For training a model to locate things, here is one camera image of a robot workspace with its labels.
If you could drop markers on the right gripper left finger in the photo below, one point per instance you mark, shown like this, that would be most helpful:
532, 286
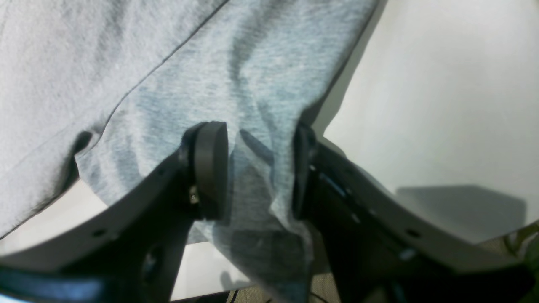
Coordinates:
132, 251

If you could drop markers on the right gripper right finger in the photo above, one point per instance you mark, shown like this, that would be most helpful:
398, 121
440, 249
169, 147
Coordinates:
374, 244

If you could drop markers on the grey T-shirt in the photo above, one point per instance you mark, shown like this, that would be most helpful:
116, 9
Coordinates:
103, 90

